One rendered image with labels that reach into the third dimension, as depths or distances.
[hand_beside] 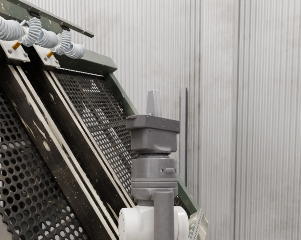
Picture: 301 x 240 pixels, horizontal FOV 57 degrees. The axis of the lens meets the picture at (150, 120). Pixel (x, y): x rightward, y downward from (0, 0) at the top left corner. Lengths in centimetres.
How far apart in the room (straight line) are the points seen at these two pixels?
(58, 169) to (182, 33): 242
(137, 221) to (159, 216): 5
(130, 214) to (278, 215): 278
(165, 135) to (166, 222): 16
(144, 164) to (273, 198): 272
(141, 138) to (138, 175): 7
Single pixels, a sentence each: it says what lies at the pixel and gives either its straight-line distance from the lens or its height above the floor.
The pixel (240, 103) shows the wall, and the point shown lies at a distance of 299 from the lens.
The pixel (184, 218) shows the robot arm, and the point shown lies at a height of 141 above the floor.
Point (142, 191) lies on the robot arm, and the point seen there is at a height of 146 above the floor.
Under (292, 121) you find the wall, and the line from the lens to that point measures 303.
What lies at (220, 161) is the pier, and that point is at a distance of 292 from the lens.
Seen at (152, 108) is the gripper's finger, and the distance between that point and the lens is 55.
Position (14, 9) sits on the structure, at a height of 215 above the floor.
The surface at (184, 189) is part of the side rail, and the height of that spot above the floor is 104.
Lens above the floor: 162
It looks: 4 degrees down
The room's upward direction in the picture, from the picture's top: straight up
